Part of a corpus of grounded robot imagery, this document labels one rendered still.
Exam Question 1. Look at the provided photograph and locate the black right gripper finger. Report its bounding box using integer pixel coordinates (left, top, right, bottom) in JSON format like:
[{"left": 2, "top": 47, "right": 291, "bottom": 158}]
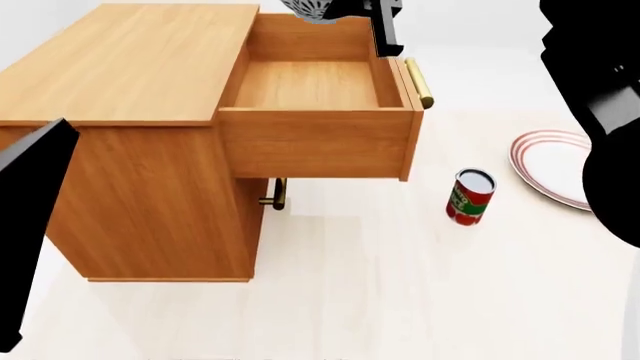
[{"left": 368, "top": 0, "right": 405, "bottom": 58}]

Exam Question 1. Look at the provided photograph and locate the black patterned bowl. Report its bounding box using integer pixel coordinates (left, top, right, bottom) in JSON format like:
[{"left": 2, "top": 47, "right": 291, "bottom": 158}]
[{"left": 281, "top": 0, "right": 337, "bottom": 24}]

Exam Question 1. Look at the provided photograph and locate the open wooden drawer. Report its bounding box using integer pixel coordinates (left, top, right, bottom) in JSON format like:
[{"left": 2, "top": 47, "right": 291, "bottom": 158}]
[{"left": 218, "top": 13, "right": 425, "bottom": 183}]

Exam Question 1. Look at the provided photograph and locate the wooden cabinet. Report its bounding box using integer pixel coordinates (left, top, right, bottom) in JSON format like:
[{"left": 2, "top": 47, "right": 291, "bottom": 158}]
[{"left": 0, "top": 3, "right": 425, "bottom": 284}]

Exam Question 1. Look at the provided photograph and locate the red tomato sauce can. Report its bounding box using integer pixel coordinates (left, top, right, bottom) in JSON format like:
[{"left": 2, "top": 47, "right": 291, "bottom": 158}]
[{"left": 445, "top": 167, "right": 498, "bottom": 228}]

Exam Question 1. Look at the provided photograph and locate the white plate with red rings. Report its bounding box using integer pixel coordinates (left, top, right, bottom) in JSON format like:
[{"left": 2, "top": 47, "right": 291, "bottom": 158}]
[{"left": 508, "top": 129, "right": 597, "bottom": 213}]

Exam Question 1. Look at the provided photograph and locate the gold cylindrical drawer handle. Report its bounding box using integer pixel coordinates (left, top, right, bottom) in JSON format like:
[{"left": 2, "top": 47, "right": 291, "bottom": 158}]
[{"left": 404, "top": 57, "right": 436, "bottom": 111}]

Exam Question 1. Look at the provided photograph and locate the dark brass drawer handle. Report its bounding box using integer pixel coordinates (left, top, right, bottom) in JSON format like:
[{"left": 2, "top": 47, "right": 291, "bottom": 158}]
[{"left": 258, "top": 177, "right": 289, "bottom": 212}]

